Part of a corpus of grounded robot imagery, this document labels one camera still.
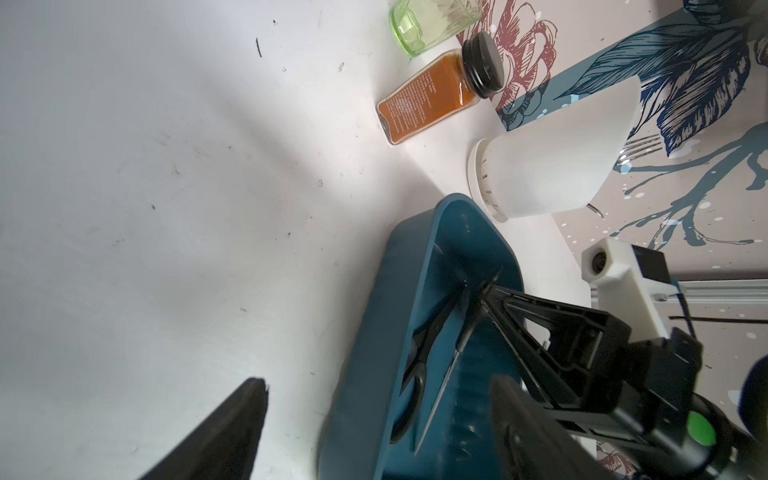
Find small black scissors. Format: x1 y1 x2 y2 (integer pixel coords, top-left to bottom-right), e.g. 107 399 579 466
389 284 467 445

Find white utensil holder cup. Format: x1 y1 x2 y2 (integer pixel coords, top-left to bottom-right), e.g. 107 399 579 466
467 76 641 223

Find fork in holder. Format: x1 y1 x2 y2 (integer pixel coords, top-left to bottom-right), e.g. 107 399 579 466
614 134 665 169

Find orange spice jar black lid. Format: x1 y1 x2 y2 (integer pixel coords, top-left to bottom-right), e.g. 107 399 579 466
376 31 504 145

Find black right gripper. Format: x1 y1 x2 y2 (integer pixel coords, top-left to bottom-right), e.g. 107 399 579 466
481 284 767 479

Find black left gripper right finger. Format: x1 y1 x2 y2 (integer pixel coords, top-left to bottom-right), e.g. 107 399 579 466
490 375 600 479

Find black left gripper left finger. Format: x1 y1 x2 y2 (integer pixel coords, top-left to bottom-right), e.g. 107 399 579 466
143 378 268 479

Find green glass cup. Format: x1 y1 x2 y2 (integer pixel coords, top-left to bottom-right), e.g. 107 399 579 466
388 0 483 57

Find teal storage box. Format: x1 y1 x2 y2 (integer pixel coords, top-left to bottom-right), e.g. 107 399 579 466
318 194 524 479

